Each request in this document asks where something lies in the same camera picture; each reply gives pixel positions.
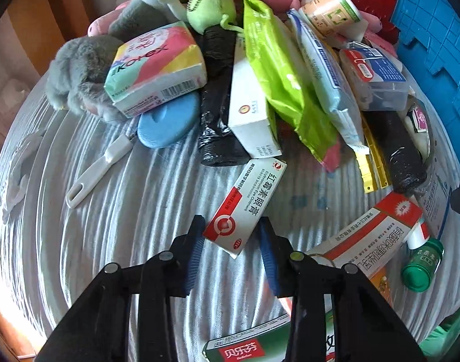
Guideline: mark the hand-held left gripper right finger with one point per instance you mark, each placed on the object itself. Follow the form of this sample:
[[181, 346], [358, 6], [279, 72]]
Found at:
[[269, 260]]

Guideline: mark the blue plastic crate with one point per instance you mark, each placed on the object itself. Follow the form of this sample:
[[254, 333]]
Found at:
[[433, 26]]

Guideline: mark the green plastic bag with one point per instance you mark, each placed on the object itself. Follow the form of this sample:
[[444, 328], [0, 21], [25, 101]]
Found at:
[[449, 335]]

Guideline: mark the small white packet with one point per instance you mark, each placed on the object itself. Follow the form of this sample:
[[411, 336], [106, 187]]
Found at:
[[416, 120]]

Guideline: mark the large red white medicine box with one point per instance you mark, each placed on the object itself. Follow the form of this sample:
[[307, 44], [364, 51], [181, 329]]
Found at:
[[366, 233]]

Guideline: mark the red white tube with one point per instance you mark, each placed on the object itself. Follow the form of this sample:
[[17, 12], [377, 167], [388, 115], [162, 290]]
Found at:
[[418, 235]]

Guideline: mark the grey cloth-covered desktop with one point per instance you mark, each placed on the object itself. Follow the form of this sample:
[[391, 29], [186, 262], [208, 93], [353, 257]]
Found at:
[[139, 233]]

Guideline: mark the white box blue print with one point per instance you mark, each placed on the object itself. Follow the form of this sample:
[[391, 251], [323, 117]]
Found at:
[[437, 196]]

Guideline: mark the pale pink plush toy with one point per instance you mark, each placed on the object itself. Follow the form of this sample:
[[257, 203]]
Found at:
[[101, 22]]

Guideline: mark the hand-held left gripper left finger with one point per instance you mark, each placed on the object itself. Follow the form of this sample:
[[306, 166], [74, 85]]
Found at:
[[190, 256]]

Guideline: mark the white blue wipes packet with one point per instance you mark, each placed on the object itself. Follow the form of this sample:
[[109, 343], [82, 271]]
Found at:
[[328, 71]]

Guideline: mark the green medicine bottle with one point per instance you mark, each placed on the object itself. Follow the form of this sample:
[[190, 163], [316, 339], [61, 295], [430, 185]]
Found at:
[[420, 267]]

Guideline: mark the small red white ointment box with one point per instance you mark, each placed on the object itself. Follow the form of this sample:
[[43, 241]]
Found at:
[[245, 203]]

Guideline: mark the lime green packet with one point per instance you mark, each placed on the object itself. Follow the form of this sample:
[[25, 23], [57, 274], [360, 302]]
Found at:
[[279, 75]]

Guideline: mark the white green box red label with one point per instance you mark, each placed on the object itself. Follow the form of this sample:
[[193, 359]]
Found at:
[[245, 347]]

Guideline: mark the clear plastic box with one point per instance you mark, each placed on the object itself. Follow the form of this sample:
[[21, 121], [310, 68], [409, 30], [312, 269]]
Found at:
[[377, 75]]

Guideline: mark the black bag roll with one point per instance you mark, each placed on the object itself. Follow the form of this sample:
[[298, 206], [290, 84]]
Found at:
[[398, 151], [215, 83]]

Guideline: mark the white box gold emblem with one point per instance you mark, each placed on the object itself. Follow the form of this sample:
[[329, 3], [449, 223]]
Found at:
[[249, 101]]

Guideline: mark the pastel sanitary pad pack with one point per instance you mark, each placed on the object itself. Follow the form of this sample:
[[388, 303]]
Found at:
[[154, 68]]

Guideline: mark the white bottle peach label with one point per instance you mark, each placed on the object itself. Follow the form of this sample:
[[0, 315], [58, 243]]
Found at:
[[328, 11]]

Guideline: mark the green frog plush toy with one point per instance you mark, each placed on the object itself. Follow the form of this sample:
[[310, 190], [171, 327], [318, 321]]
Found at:
[[211, 7]]

